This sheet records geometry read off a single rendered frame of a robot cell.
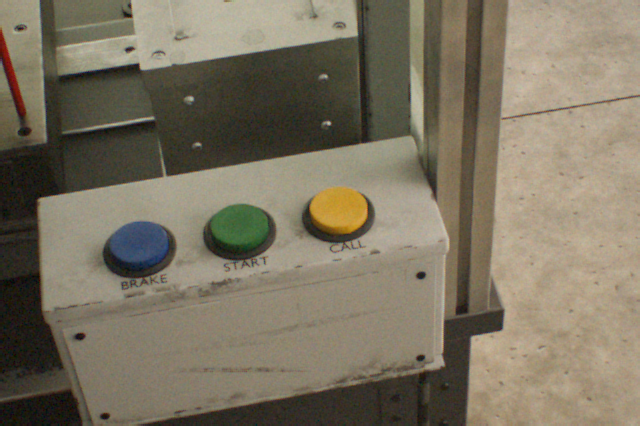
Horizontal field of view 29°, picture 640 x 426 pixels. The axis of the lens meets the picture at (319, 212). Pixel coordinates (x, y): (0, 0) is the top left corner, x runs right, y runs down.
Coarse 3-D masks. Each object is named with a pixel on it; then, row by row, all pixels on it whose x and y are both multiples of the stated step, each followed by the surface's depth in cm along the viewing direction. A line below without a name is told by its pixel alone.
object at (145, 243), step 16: (128, 224) 87; (144, 224) 87; (112, 240) 86; (128, 240) 86; (144, 240) 86; (160, 240) 86; (112, 256) 86; (128, 256) 85; (144, 256) 85; (160, 256) 85
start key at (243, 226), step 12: (240, 204) 88; (216, 216) 87; (228, 216) 87; (240, 216) 87; (252, 216) 87; (264, 216) 87; (216, 228) 86; (228, 228) 86; (240, 228) 86; (252, 228) 86; (264, 228) 86; (216, 240) 86; (228, 240) 86; (240, 240) 86; (252, 240) 86; (264, 240) 86
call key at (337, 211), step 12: (324, 192) 88; (336, 192) 88; (348, 192) 88; (312, 204) 88; (324, 204) 87; (336, 204) 87; (348, 204) 87; (360, 204) 87; (312, 216) 87; (324, 216) 87; (336, 216) 87; (348, 216) 87; (360, 216) 87; (324, 228) 86; (336, 228) 86; (348, 228) 86
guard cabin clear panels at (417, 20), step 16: (416, 0) 95; (416, 16) 97; (416, 32) 98; (416, 48) 99; (416, 64) 100; (416, 80) 101; (416, 96) 102; (416, 112) 104; (416, 128) 105; (416, 144) 106
